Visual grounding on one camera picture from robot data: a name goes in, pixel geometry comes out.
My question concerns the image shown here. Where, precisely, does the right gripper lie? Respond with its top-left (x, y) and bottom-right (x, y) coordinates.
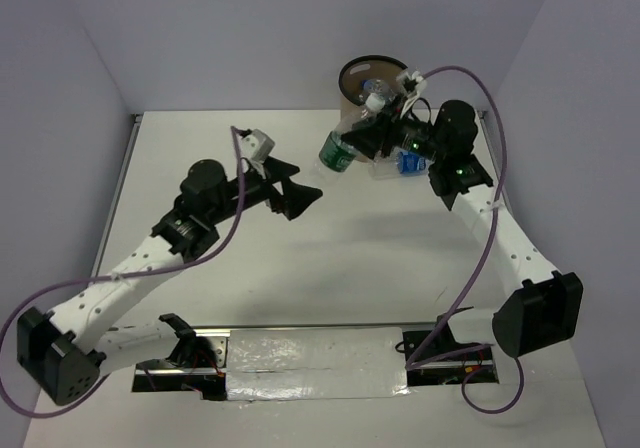
top-left (342, 92), bottom-right (446, 162)

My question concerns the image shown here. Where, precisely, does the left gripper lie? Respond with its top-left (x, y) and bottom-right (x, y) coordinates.
top-left (207, 155), bottom-right (322, 225)

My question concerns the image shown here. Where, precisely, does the blue label bottle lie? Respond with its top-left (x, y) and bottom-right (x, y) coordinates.
top-left (361, 78), bottom-right (394, 102)
top-left (369, 150), bottom-right (431, 180)

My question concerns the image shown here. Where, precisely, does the green label clear bottle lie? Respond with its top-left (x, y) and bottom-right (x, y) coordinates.
top-left (310, 93), bottom-right (386, 187)

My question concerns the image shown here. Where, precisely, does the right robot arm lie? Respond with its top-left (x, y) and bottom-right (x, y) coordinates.
top-left (342, 100), bottom-right (584, 358)

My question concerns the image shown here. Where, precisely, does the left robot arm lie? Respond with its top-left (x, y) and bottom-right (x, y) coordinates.
top-left (17, 157), bottom-right (323, 407)

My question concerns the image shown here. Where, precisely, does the brown cylindrical paper bin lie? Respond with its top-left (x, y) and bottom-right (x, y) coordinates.
top-left (338, 55), bottom-right (407, 120)

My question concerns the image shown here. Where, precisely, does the shiny silver foil sheet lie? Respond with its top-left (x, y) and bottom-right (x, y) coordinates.
top-left (225, 327), bottom-right (409, 401)

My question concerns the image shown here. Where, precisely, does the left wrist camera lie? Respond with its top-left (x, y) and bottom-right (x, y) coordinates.
top-left (240, 130), bottom-right (275, 165)

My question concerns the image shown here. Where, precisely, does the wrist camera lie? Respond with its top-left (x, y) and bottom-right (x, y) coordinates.
top-left (396, 70), bottom-right (427, 116)
top-left (240, 130), bottom-right (275, 165)

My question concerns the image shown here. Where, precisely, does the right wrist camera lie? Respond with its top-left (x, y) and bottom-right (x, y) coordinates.
top-left (396, 70), bottom-right (427, 116)

